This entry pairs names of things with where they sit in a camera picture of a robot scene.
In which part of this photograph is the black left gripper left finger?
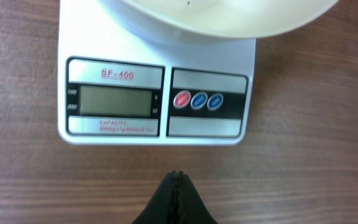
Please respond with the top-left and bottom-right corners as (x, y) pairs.
(132, 172), (174, 224)

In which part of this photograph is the white bowl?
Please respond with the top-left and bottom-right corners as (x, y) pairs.
(100, 0), (337, 44)

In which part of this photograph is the white digital kitchen scale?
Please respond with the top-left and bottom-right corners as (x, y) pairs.
(57, 1), (256, 145)

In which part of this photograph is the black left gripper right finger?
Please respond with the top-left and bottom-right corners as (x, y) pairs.
(176, 171), (217, 224)

